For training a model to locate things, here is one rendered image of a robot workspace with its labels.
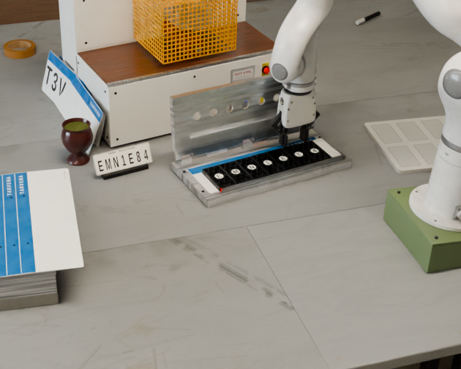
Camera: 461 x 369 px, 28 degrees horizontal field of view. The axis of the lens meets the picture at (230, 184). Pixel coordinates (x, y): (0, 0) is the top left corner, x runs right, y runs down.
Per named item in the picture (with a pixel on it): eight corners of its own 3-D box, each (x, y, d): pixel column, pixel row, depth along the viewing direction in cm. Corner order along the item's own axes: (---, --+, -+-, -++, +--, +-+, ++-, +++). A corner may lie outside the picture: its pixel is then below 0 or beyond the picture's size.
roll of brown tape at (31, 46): (42, 50, 304) (42, 43, 303) (23, 61, 296) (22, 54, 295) (17, 43, 308) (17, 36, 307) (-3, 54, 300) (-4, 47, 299)
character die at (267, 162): (268, 177, 238) (268, 173, 238) (249, 159, 246) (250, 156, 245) (285, 173, 241) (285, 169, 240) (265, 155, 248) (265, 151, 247)
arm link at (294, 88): (292, 87, 237) (291, 97, 239) (320, 80, 241) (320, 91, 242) (275, 74, 243) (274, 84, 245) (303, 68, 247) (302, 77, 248)
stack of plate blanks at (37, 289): (58, 304, 197) (55, 270, 192) (-4, 311, 194) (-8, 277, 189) (47, 201, 229) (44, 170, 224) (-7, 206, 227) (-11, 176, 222)
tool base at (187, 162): (207, 208, 229) (208, 195, 227) (170, 168, 244) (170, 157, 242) (350, 167, 248) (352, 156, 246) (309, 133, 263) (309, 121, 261)
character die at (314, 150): (316, 165, 245) (317, 161, 244) (296, 148, 252) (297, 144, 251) (331, 160, 247) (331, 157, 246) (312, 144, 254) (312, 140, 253)
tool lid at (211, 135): (172, 98, 232) (169, 96, 234) (175, 165, 241) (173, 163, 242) (316, 66, 251) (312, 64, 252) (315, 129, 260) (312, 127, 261)
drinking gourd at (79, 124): (56, 164, 244) (53, 127, 238) (72, 149, 251) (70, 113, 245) (84, 171, 242) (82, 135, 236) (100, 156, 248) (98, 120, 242)
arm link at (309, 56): (304, 88, 236) (320, 75, 243) (307, 41, 229) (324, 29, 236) (275, 80, 240) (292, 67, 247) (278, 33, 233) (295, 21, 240)
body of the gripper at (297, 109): (289, 94, 238) (286, 132, 244) (322, 86, 243) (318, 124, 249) (274, 82, 244) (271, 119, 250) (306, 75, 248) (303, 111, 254)
